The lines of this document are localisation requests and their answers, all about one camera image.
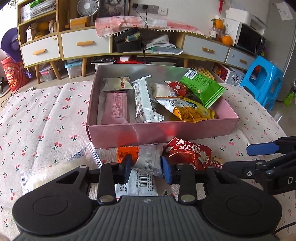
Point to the orange and white sachet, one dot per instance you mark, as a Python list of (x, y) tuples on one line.
[(146, 165)]

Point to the green snack bag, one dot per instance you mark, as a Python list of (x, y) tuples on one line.
[(205, 89)]

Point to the black open case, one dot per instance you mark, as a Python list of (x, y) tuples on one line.
[(128, 41)]

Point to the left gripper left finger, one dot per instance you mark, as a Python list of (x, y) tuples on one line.
[(110, 175)]

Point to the pink cloth on cabinet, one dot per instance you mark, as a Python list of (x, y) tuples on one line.
[(116, 24)]

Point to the red cartoon barrel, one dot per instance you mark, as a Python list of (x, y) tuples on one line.
[(15, 73)]

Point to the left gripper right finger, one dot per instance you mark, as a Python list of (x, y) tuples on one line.
[(182, 174)]

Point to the orange fruit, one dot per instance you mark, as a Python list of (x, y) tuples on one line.
[(227, 40)]

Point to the yellow snack bag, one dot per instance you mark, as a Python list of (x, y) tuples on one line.
[(206, 111)]

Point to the wooden TV cabinet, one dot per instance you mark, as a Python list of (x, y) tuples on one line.
[(60, 33)]

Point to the cherry print floor cloth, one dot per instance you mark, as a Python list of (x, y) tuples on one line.
[(46, 126)]

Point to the blue plastic stool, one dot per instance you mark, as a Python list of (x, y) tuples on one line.
[(263, 81)]

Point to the pink cardboard box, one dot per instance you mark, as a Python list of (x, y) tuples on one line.
[(132, 133)]

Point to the red snack bag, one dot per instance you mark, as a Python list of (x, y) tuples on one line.
[(179, 88), (182, 151)]

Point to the pink rice cake packet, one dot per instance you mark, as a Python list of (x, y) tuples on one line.
[(115, 109)]

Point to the orange barcode snack packet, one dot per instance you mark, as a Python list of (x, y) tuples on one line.
[(181, 109)]

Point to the clear white rice bar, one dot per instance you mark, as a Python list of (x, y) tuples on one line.
[(162, 91)]

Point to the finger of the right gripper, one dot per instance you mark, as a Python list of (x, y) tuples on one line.
[(262, 149)]

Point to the yellow egg tray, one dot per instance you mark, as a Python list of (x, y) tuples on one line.
[(205, 72)]

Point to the long silver snack bar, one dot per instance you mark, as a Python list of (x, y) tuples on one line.
[(146, 111)]

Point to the purple hat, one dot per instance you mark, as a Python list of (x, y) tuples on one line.
[(10, 44)]

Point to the biscuit packet clear wrap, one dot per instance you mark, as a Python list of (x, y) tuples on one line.
[(217, 162)]

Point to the pale yellow cake packet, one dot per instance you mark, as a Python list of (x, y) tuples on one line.
[(116, 84)]

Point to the white desk fan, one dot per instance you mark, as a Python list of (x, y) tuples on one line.
[(88, 7)]

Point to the framed cat picture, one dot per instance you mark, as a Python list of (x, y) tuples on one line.
[(110, 8)]

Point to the red storage box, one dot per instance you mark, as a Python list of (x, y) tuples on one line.
[(128, 60)]

